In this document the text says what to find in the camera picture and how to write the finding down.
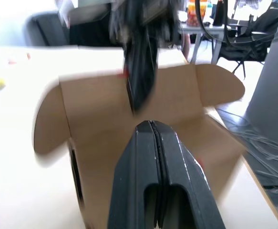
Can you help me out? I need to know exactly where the white-legged table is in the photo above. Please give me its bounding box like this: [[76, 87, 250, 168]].
[[180, 21, 233, 65]]

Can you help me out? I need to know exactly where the silver robot body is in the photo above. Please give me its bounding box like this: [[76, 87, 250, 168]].
[[246, 0, 278, 126]]

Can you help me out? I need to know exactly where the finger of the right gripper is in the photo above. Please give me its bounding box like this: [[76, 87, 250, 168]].
[[133, 30, 160, 118], [122, 35, 139, 115]]

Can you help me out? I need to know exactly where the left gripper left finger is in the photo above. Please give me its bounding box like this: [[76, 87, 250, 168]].
[[107, 120, 163, 229]]

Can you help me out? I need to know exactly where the jar with orange contents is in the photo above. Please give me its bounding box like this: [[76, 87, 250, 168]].
[[186, 0, 202, 27]]

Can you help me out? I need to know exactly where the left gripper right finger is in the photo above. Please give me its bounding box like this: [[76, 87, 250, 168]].
[[152, 120, 227, 229]]

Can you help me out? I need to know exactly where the brown cardboard box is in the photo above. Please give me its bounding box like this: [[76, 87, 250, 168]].
[[32, 63, 247, 229]]

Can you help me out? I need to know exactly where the black folding chair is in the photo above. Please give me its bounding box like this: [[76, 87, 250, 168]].
[[218, 13, 277, 80]]

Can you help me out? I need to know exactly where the black office chair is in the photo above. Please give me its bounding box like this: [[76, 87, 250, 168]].
[[23, 11, 71, 47]]

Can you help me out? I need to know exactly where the white glue gun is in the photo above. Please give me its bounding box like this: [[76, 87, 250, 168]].
[[5, 51, 33, 66]]

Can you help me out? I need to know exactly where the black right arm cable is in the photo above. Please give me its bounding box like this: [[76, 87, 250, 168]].
[[194, 0, 278, 46]]

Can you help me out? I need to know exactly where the black bottle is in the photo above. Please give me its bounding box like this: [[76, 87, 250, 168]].
[[212, 0, 228, 27]]

